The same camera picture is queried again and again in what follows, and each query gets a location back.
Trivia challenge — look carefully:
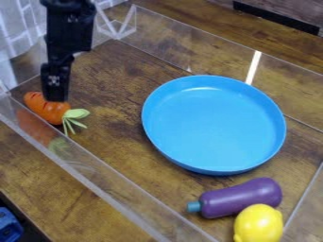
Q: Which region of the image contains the orange toy carrot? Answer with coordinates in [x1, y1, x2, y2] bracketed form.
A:
[22, 92, 89, 134]

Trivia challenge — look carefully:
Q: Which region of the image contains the clear acrylic enclosure wall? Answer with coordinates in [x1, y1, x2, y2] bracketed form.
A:
[0, 2, 323, 242]

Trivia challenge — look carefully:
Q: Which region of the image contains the blue round tray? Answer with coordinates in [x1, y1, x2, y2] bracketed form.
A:
[141, 75, 286, 176]

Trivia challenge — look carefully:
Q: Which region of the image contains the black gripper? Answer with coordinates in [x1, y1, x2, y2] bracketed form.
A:
[38, 0, 95, 102]

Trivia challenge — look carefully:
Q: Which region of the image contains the purple toy eggplant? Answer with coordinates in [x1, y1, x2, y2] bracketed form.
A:
[186, 178, 282, 218]

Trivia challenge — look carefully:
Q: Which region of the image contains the yellow toy lemon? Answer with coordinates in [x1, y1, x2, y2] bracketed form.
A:
[233, 204, 284, 242]

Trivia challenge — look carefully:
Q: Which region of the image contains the white patterned curtain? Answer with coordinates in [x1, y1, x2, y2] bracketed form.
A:
[0, 0, 126, 61]

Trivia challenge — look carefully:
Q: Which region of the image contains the dark baseboard strip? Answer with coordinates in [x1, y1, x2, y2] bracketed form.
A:
[232, 0, 318, 36]

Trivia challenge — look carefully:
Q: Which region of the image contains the blue object at corner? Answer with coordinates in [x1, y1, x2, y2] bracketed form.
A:
[0, 207, 23, 242]

